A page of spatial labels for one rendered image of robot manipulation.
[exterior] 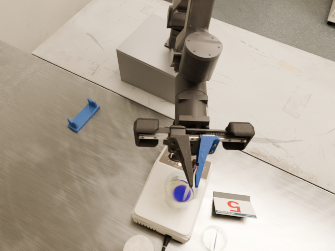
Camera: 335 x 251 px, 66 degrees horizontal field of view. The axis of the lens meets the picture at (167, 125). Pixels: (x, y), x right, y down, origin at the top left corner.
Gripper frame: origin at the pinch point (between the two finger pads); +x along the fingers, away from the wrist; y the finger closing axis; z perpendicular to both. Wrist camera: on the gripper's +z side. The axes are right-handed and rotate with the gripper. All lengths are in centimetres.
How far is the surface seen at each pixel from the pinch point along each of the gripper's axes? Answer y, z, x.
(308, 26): -129, 118, -189
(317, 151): -37.9, 25.8, -15.4
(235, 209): -12.5, 22.6, 1.5
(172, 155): 2.2, 19.0, -9.7
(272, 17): -98, 118, -199
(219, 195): -9.6, 25.2, -2.4
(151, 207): 6.3, 16.7, 2.8
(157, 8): 8, 27, -74
